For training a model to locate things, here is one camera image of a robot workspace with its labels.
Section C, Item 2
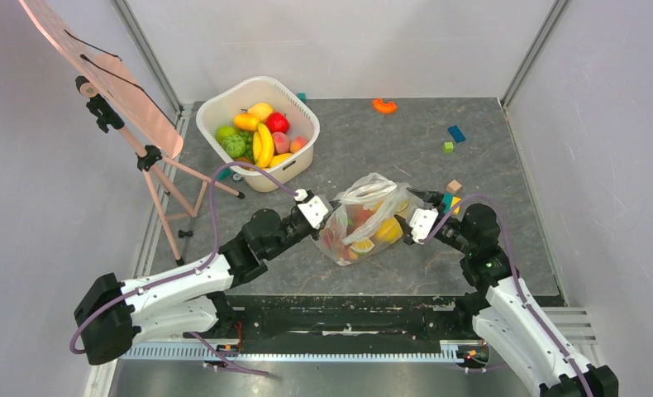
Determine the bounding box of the clear plastic bag of fruits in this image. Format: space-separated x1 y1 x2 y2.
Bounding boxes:
316 173 421 266

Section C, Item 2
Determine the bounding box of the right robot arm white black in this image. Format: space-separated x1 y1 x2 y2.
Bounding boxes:
397 189 619 396

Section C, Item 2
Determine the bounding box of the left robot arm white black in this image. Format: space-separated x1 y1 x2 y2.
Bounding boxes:
69 204 330 366

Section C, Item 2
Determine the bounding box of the fake peach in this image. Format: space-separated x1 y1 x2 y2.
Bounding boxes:
272 132 291 155

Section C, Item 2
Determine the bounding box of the yellow fake banana bunch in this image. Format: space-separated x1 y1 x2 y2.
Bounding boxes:
252 123 293 169

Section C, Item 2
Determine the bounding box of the green fake custard apple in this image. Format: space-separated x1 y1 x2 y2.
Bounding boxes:
221 134 247 159

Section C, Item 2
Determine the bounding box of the red fake apple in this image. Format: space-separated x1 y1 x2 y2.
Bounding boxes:
265 112 290 134

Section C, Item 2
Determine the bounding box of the orange yellow fake mango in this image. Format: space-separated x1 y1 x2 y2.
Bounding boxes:
233 113 261 132

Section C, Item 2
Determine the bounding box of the yellow teal toy block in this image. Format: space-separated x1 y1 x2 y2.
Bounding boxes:
441 193 461 213

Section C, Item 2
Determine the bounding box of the wooden toy cube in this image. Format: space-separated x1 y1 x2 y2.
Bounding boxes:
446 179 462 194

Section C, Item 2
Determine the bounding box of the green toy cube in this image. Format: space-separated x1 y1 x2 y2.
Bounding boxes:
443 141 455 153

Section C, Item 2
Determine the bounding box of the blue toy brick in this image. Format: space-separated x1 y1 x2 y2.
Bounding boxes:
447 125 466 143

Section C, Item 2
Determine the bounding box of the teal toy piece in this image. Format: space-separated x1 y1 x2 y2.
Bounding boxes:
216 168 233 181

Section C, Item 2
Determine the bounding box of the orange curved toy block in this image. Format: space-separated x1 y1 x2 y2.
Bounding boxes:
372 98 398 114

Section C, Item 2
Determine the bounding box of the pink tripod stand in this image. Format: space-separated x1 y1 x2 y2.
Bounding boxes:
75 75 245 266

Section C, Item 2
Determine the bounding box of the white plastic basket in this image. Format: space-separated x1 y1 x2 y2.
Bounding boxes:
196 76 321 183

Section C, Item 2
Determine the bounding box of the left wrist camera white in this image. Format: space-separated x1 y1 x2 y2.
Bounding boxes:
294 189 333 230

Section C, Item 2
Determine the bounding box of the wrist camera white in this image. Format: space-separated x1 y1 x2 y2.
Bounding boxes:
294 189 333 230
408 208 439 245

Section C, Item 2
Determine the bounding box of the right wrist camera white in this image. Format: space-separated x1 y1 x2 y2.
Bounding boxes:
408 208 439 245

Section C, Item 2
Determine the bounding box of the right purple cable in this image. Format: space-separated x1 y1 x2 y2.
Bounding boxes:
422 193 595 397

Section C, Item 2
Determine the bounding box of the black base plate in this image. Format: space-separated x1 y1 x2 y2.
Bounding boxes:
199 294 479 340

